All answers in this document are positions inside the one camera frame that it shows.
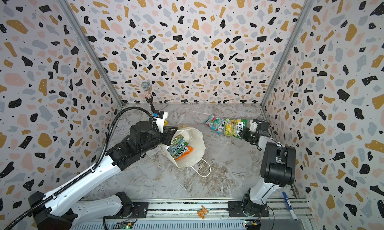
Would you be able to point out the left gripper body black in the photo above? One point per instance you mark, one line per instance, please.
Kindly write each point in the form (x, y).
(157, 138)

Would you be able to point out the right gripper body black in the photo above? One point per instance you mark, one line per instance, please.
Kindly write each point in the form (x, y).
(248, 133)

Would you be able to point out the yellow green Fox's candy bag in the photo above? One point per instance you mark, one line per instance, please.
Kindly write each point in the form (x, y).
(234, 127)

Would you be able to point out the red green Fox's candy bag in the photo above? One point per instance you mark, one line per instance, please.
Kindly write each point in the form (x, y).
(216, 123)

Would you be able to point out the white paper bag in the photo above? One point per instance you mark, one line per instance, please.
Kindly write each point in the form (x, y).
(196, 140)

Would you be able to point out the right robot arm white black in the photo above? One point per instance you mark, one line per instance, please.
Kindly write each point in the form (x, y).
(277, 167)

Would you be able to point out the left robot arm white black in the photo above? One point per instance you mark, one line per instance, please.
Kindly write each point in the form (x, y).
(61, 209)

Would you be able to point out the orange Fox's candy bag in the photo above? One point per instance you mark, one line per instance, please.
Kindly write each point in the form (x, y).
(188, 151)

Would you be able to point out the microphone on black stand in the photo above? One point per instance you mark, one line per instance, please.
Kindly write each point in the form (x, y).
(147, 88)

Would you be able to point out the blue white marker pen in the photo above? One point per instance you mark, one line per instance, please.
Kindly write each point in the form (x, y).
(290, 207)

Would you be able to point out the right circuit board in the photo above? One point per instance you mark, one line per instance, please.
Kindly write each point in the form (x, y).
(253, 225)

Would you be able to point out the circuit board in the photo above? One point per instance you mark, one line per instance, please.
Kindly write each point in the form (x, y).
(123, 225)
(253, 225)

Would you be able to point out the left circuit board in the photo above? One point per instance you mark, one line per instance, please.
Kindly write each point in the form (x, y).
(123, 225)

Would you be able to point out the orange plastic clip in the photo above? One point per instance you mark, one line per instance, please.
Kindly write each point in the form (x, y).
(202, 212)

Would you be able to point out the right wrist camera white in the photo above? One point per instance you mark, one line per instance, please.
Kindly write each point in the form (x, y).
(254, 125)

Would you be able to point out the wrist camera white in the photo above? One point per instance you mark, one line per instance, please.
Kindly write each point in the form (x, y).
(160, 119)
(254, 125)

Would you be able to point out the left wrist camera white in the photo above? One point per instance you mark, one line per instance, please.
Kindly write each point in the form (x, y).
(160, 119)

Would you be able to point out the left aluminium corner post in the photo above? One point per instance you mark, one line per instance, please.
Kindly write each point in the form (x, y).
(65, 7)

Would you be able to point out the aluminium corner post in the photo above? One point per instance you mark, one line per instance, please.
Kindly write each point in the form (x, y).
(291, 42)
(65, 7)

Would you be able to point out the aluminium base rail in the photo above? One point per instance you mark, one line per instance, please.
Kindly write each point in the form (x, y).
(224, 214)

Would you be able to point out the right aluminium corner post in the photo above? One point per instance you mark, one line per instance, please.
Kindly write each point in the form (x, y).
(291, 42)

